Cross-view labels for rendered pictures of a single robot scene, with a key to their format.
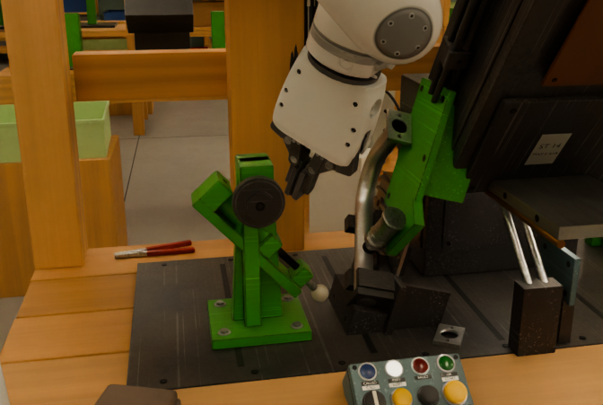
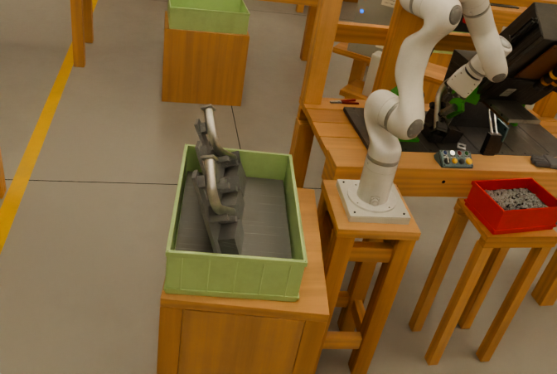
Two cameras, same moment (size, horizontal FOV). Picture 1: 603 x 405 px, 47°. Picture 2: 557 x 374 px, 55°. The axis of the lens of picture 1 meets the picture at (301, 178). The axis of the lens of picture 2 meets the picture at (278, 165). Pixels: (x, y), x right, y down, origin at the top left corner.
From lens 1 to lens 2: 159 cm
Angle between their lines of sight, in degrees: 15
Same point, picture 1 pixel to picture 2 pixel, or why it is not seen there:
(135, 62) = (355, 28)
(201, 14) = not seen: outside the picture
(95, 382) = (355, 146)
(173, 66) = (367, 31)
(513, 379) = (481, 161)
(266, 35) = (409, 28)
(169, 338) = not seen: hidden behind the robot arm
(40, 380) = (338, 143)
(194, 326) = not seen: hidden behind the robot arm
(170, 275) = (359, 113)
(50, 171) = (320, 69)
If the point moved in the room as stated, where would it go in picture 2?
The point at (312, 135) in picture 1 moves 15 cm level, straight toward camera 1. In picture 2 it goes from (458, 89) to (470, 105)
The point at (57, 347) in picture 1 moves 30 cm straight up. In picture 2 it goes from (335, 133) to (349, 73)
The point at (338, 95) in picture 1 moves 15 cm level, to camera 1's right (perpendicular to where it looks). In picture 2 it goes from (471, 81) to (508, 86)
